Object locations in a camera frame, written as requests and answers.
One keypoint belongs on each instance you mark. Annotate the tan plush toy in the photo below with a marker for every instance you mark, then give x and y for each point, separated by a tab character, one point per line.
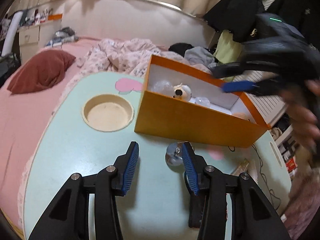
241	115

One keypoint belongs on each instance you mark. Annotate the white bedside drawer unit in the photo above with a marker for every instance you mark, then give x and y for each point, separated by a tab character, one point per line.
35	37

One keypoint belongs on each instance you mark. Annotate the clothes bundle on bed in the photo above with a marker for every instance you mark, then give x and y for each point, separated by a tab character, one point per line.
62	36

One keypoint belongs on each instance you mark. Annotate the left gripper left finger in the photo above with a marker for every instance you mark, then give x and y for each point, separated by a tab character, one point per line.
66	216

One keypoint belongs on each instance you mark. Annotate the person's right hand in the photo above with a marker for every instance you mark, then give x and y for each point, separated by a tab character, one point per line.
303	121

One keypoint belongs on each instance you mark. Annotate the black clothing on bed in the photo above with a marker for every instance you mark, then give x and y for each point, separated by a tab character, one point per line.
180	48

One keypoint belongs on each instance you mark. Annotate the dark red pillow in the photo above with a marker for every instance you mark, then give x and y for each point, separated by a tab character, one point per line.
43	71

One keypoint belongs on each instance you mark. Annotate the pink heart-shaped case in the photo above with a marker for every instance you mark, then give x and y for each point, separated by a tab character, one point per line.
216	152

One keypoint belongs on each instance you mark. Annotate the clear plastic wrap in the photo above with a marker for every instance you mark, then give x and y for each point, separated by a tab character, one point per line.
163	87

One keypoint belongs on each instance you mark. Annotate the grey clothing pile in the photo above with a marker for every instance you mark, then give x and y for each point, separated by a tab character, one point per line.
200	55

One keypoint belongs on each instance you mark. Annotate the gold glass perfume bottle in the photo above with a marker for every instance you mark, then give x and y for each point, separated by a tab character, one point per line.
241	168

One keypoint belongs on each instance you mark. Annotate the small orange box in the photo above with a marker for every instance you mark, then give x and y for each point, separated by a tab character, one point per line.
55	17

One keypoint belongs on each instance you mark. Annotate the black hanging jacket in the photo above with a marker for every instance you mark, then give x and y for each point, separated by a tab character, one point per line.
235	16

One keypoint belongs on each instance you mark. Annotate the light green hanging garment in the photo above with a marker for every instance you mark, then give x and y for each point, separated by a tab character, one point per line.
227	50

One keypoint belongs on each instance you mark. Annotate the cartoon figure keychain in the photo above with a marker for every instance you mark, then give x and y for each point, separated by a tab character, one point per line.
182	92

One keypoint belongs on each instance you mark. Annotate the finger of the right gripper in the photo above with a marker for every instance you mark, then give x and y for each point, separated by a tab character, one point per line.
227	70
239	86

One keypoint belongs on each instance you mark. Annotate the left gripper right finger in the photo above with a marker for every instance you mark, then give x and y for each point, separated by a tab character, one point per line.
253	216

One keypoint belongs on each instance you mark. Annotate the orange cardboard box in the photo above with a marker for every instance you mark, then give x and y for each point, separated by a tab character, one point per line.
168	117

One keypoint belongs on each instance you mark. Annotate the pink floral duvet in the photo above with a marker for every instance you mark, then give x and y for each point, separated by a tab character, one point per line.
130	57

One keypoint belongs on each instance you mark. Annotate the silver metal cup keyring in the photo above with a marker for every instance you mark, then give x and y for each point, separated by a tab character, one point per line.
173	156

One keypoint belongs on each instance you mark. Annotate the white paper roll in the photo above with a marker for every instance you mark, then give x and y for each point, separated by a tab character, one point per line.
9	40

